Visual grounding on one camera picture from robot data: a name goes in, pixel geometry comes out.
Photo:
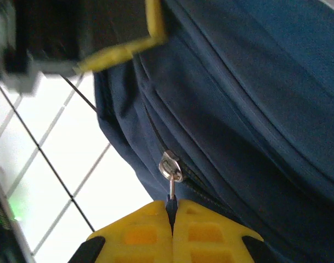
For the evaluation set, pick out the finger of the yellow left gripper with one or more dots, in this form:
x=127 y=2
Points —
x=155 y=22

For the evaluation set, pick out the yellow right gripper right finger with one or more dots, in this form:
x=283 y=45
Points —
x=208 y=235

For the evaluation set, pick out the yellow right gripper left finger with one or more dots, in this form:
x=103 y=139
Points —
x=139 y=235

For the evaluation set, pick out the navy blue backpack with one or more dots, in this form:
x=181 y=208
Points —
x=238 y=109

